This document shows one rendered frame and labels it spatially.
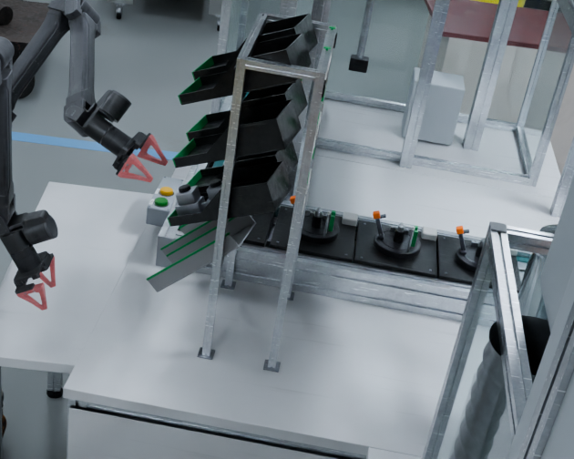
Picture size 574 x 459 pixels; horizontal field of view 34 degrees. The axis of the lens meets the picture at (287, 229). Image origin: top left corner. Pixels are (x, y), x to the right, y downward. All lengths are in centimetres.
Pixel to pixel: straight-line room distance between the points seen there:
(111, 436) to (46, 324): 35
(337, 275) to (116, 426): 77
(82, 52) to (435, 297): 117
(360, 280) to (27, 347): 93
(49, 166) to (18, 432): 199
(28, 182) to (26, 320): 246
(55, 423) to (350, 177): 136
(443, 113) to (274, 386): 169
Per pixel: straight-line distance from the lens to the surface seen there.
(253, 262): 267
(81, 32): 256
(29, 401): 357
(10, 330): 248
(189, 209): 229
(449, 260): 279
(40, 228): 223
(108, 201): 304
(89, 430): 237
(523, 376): 141
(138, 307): 256
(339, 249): 271
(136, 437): 234
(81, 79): 244
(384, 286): 267
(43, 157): 517
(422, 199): 333
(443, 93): 369
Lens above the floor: 236
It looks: 30 degrees down
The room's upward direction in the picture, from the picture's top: 9 degrees clockwise
